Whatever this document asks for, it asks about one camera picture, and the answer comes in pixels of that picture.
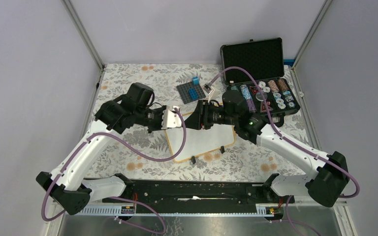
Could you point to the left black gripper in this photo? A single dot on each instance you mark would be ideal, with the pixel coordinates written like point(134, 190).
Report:
point(159, 127)

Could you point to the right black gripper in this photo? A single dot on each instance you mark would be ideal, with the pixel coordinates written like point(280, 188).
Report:
point(200, 118)

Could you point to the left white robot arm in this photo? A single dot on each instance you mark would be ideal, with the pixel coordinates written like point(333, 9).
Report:
point(67, 190)

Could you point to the yellow framed whiteboard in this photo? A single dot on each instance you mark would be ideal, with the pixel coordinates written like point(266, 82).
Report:
point(198, 142)

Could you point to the grey lego baseplate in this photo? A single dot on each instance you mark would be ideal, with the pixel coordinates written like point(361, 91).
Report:
point(184, 95)

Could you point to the light blue lego brick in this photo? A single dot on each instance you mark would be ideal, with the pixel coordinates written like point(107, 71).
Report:
point(195, 80)

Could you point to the purple poker chip stack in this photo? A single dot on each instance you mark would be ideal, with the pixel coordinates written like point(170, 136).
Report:
point(251, 106)

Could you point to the blue poker chip stack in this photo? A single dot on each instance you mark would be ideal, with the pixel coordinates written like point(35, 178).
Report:
point(245, 92)

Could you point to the round dealer button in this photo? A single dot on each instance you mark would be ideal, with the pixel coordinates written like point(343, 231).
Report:
point(261, 96)

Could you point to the red triangle dice box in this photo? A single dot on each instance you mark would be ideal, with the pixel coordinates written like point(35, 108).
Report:
point(264, 107)

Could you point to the pink poker chip stack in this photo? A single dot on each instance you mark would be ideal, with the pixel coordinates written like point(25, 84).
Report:
point(273, 86)

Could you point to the black poker chip case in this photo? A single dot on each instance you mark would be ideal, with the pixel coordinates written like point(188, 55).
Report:
point(255, 63)

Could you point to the brown poker chip stack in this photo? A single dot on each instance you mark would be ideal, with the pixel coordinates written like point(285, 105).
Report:
point(282, 85)

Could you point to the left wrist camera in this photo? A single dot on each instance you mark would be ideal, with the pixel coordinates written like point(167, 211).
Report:
point(170, 118)

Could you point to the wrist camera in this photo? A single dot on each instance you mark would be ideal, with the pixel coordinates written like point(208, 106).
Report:
point(210, 92)
point(170, 118)

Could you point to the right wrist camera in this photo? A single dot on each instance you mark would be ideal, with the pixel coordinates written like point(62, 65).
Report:
point(210, 92)

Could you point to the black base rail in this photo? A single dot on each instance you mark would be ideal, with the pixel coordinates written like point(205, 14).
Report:
point(166, 196)

